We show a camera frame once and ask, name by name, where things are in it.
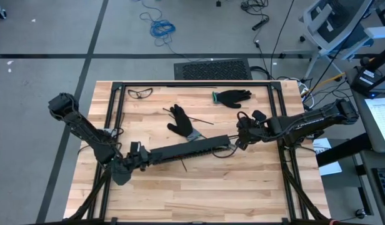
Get white printed sheet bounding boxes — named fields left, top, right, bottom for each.
left=364, top=96, right=385, bottom=154

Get black duct cover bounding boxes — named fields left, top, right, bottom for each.
left=148, top=134, right=233, bottom=164

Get clear safety glasses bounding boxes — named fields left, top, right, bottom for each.
left=127, top=87, right=154, bottom=100

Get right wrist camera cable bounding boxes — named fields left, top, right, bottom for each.
left=210, top=145, right=240, bottom=159

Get black glove green cuff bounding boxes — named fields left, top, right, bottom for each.
left=211, top=89, right=253, bottom=109
left=166, top=104, right=202, bottom=142

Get black slotted cable duct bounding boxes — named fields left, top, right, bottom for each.
left=154, top=142, right=234, bottom=166

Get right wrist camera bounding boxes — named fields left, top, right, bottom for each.
left=234, top=138, right=249, bottom=152

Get black floor cable bundle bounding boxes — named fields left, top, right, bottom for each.
left=241, top=0, right=271, bottom=32

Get white paper sheet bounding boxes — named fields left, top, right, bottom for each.
left=311, top=137, right=343, bottom=177

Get black desk leg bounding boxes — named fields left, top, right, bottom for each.
left=316, top=132, right=373, bottom=168

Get long black taut cable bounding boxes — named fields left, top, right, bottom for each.
left=306, top=0, right=375, bottom=96

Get black box white labels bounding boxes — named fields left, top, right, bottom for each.
left=351, top=66, right=383, bottom=97

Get grey office chair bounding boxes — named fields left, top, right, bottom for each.
left=281, top=0, right=385, bottom=81

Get black keyboard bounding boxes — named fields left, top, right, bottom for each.
left=372, top=167, right=385, bottom=207

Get blue coiled floor cable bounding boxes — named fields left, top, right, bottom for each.
left=139, top=0, right=193, bottom=60

